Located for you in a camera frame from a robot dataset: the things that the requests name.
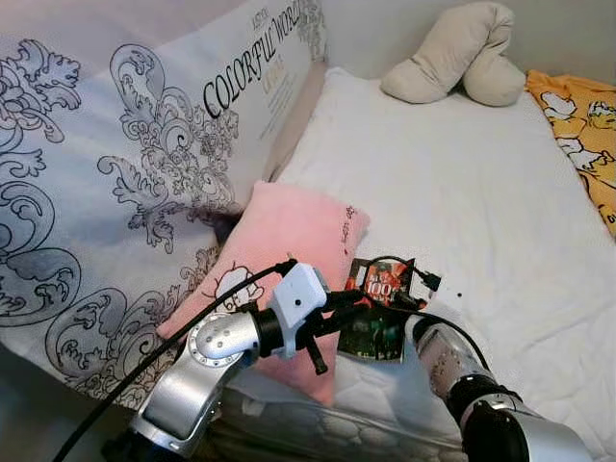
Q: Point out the pink plush pillow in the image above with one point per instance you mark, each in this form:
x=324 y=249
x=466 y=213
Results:
x=289 y=226

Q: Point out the yellow orange duck print blanket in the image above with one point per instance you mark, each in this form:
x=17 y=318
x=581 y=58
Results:
x=587 y=115

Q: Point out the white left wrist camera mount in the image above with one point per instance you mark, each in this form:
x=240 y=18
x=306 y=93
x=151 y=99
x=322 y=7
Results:
x=298 y=289

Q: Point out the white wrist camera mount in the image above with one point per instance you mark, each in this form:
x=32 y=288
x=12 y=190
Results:
x=450 y=298
x=298 y=289

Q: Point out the white quilted mattress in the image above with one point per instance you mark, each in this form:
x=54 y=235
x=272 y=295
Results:
x=462 y=212

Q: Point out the beige u-shaped plush pillow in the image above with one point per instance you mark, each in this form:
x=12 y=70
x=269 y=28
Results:
x=433 y=67

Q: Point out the white ornament print headboard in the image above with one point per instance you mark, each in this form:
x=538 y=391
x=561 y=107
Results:
x=144 y=106

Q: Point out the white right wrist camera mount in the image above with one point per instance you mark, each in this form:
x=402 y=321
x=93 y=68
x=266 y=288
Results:
x=450 y=298

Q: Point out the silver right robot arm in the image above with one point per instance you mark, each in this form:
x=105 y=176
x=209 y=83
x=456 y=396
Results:
x=448 y=361

